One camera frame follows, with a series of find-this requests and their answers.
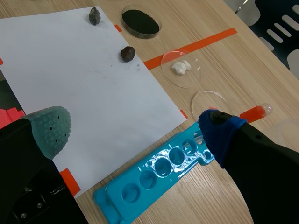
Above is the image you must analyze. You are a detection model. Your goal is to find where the toy brick block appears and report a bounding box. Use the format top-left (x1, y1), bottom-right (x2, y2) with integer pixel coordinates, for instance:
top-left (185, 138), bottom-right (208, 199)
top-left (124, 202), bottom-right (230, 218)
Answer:
top-left (0, 107), bottom-right (26, 128)

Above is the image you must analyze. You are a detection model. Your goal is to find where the glass dish with black powder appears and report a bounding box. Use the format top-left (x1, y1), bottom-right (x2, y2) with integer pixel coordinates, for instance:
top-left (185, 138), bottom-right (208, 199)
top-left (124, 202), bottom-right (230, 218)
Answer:
top-left (121, 6), bottom-right (163, 40)

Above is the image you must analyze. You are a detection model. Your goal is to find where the white sheet of paper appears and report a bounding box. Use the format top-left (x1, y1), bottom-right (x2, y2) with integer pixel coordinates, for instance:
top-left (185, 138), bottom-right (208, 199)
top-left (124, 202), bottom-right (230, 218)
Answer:
top-left (0, 6), bottom-right (188, 198)

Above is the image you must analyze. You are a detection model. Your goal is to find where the white lump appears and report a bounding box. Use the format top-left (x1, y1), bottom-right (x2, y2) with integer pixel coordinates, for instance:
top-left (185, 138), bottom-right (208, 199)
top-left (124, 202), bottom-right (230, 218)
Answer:
top-left (171, 60), bottom-right (192, 76)

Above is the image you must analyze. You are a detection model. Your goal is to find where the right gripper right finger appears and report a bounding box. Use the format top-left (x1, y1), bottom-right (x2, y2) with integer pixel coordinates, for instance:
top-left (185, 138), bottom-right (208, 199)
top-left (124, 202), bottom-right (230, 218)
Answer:
top-left (198, 109), bottom-right (299, 224)

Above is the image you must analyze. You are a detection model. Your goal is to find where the clear glass dish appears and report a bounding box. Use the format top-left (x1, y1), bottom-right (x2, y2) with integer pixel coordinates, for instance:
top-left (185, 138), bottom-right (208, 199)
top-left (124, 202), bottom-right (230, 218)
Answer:
top-left (191, 90), bottom-right (230, 122)
top-left (161, 50), bottom-right (202, 89)

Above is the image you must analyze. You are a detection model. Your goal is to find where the dark blue chair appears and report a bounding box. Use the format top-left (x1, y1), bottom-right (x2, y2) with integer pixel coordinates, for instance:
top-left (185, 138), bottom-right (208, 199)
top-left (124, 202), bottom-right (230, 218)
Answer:
top-left (247, 0), bottom-right (299, 80)

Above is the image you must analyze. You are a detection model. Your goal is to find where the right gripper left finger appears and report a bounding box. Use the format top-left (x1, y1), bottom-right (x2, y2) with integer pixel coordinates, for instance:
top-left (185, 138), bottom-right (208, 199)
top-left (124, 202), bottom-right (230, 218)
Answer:
top-left (0, 105), bottom-right (90, 224)

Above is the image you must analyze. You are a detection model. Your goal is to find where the small grey stone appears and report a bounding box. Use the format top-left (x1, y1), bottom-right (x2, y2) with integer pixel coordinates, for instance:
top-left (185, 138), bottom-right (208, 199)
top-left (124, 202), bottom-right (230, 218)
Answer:
top-left (88, 7), bottom-right (101, 26)

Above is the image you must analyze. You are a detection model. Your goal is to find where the small brown stone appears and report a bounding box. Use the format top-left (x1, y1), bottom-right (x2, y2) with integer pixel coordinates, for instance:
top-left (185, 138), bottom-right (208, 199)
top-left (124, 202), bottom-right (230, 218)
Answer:
top-left (120, 46), bottom-right (136, 63)

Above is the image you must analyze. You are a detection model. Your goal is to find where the dropper with red bulb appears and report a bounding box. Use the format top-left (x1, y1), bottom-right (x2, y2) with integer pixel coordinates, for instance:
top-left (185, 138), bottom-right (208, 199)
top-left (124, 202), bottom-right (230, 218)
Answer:
top-left (239, 102), bottom-right (273, 124)

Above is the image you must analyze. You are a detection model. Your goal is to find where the turquoise rack with round holes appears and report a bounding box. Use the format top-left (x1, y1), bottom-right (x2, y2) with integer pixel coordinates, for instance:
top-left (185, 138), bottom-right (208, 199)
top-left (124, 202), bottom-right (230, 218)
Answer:
top-left (93, 121), bottom-right (215, 224)

